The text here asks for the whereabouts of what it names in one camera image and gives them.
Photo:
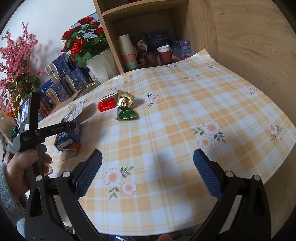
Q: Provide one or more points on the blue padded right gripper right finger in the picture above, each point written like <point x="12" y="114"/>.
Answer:
<point x="241" y="211"/>

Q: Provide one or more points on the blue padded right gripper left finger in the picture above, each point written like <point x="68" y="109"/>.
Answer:
<point x="53" y="211"/>

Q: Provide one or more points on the red small cigarette box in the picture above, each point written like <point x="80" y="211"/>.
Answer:
<point x="107" y="100"/>

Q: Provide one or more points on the green gold wrapper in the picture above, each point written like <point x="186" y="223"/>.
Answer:
<point x="124" y="110"/>

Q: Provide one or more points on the person's left hand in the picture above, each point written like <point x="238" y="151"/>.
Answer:
<point x="15" y="169"/>

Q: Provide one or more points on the blue cigarette carton box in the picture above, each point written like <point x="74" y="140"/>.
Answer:
<point x="70" y="137"/>

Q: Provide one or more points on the fluffy grey left sleeve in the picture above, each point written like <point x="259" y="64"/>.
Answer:
<point x="13" y="208"/>

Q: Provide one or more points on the black white printed pouch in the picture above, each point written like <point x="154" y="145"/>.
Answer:
<point x="74" y="112"/>

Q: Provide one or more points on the pink blossom branches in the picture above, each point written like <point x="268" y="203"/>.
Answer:
<point x="19" y="79"/>

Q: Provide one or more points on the blue gold gift box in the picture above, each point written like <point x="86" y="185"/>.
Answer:
<point x="65" y="80"/>

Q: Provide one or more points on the white flower vase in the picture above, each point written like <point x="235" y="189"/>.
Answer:
<point x="103" y="66"/>

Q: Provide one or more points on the red rose bouquet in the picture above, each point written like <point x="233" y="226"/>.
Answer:
<point x="84" y="41"/>

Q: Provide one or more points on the yellow plaid floral tablecloth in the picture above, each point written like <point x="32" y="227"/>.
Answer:
<point x="148" y="184"/>

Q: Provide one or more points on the stacked paper cups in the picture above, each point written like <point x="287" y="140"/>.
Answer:
<point x="127" y="52"/>

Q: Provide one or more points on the red paper cup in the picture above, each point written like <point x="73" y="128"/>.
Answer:
<point x="165" y="54"/>

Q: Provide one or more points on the purple small box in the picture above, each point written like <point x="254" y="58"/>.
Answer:
<point x="181" y="49"/>

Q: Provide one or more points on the wooden shelf unit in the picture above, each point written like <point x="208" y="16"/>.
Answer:
<point x="184" y="20"/>

